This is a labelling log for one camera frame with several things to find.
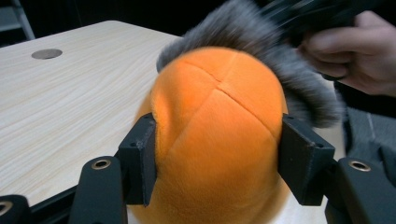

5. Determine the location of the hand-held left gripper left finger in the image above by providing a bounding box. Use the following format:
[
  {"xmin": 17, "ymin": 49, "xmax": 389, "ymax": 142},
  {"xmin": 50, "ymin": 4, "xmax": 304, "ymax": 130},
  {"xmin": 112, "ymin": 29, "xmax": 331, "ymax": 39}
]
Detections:
[{"xmin": 117, "ymin": 112, "xmax": 158, "ymax": 207}]

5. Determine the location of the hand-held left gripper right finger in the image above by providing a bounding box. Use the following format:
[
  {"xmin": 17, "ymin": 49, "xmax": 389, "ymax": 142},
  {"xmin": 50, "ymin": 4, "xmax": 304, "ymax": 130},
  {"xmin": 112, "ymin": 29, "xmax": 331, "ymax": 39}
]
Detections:
[{"xmin": 277, "ymin": 113, "xmax": 337, "ymax": 207}]

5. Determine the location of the grey fuzzy cloth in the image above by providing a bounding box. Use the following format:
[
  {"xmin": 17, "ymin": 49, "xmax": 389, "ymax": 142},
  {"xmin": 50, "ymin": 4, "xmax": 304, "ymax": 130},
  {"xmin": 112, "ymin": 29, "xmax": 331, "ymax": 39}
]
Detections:
[{"xmin": 156, "ymin": 0, "xmax": 347, "ymax": 129}]

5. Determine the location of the orange plush toy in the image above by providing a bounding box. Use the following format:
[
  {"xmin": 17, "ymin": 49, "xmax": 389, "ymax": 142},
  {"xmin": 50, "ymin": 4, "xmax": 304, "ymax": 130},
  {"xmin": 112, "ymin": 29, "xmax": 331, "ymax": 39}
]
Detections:
[{"xmin": 127, "ymin": 46, "xmax": 292, "ymax": 224}]

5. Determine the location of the white metal frame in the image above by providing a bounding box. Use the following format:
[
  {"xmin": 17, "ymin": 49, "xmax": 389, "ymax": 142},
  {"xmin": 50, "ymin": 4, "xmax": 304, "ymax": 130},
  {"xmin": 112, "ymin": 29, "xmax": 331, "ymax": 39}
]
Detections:
[{"xmin": 0, "ymin": 0, "xmax": 36, "ymax": 42}]

